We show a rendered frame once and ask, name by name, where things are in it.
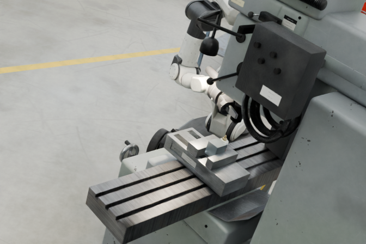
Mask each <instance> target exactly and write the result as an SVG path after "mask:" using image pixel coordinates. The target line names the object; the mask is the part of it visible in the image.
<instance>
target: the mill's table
mask: <svg viewBox="0 0 366 244"><path fill-rule="evenodd" d="M264 144H265V143H261V142H259V141H257V140H256V139H255V138H253V137H252V136H251V137H248V138H245V139H241V140H239V141H236V142H232V143H229V144H228V146H227V148H226V151H228V150H231V149H233V150H235V151H236V152H237V153H238V156H237V159H236V162H237V163H238V164H239V165H240V166H241V167H243V168H244V169H245V170H246V171H248V172H249V173H250V176H249V178H248V181H247V183H246V186H245V187H244V188H241V189H239V190H237V191H234V192H232V193H230V194H227V195H224V196H222V197H220V196H219V195H218V194H217V193H216V192H214V191H213V190H212V189H211V188H210V187H209V186H208V185H206V184H205V183H204V182H203V181H201V180H200V178H198V177H197V176H196V175H195V174H193V173H192V172H191V171H190V170H189V169H188V168H187V167H185V166H184V165H183V164H182V163H181V162H180V161H179V160H174V161H171V162H167V163H164V164H161V165H158V166H155V167H151V168H148V169H145V170H142V171H139V172H136V173H132V174H129V175H126V176H122V177H120V178H116V179H113V180H110V181H106V182H103V183H100V184H97V185H94V186H90V187H89V190H88V195H87V200H86V205H87V206H88V207H89V208H90V209H91V211H92V212H93V213H94V214H95V215H96V216H97V218H98V219H99V220H100V221H101V222H102V223H103V224H104V225H105V227H106V228H107V229H108V230H109V231H110V232H111V233H112V234H113V236H114V237H115V238H116V239H117V240H118V241H119V242H120V244H126V243H128V242H131V241H133V240H136V239H138V238H140V237H142V236H145V235H148V234H150V233H152V232H155V231H157V230H159V229H162V228H164V227H166V226H169V225H171V224H173V223H176V222H178V221H181V220H183V219H185V218H188V217H190V216H193V215H195V214H197V213H200V212H202V211H204V210H207V209H209V208H211V207H214V206H216V205H218V204H221V203H224V202H226V201H228V200H231V199H233V198H235V197H238V196H240V195H242V194H245V193H247V192H249V191H252V190H254V189H256V188H259V187H261V186H264V185H266V184H269V183H271V182H273V181H276V180H277V178H278V176H279V174H280V171H281V169H282V166H283V164H284V161H285V159H283V160H281V159H280V158H279V157H277V156H276V155H275V154H274V153H273V152H272V151H271V150H270V149H268V148H267V147H266V146H265V145H264Z"/></svg>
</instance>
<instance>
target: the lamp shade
mask: <svg viewBox="0 0 366 244"><path fill-rule="evenodd" d="M218 50H219V41H218V40H217V39H216V38H212V37H211V36H209V37H206V38H204V40H203V41H202V43H201V45H200V49H199V51H200V52H201V53H202V54H205V55H207V56H212V57H214V56H217V54H218Z"/></svg>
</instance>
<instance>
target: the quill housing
mask: <svg viewBox="0 0 366 244"><path fill-rule="evenodd" d="M256 23H257V21H255V20H253V19H251V18H249V17H248V16H246V15H244V14H243V13H238V15H237V17H236V20H235V23H234V26H233V30H232V31H233V32H236V33H239V32H237V30H238V28H239V26H242V25H255V24H256ZM239 34H240V33H239ZM251 37H252V34H243V35H242V38H241V39H240V38H238V37H236V36H233V35H230V38H229V42H228V45H227V48H226V51H225V54H224V57H223V60H222V64H221V67H220V70H219V73H218V76H217V77H221V76H225V75H228V74H232V73H235V72H236V69H237V66H238V64H239V63H241V62H243V60H244V58H245V55H246V52H247V49H248V45H249V42H250V40H251ZM237 78H238V76H233V77H229V78H226V79H223V80H220V81H216V87H217V88H218V89H219V90H220V91H222V92H223V93H225V94H226V95H227V96H229V97H230V98H231V99H233V100H234V101H236V102H237V103H239V104H240V105H242V98H243V95H244V93H243V92H242V91H241V90H239V89H237V88H236V86H235V84H236V81H237Z"/></svg>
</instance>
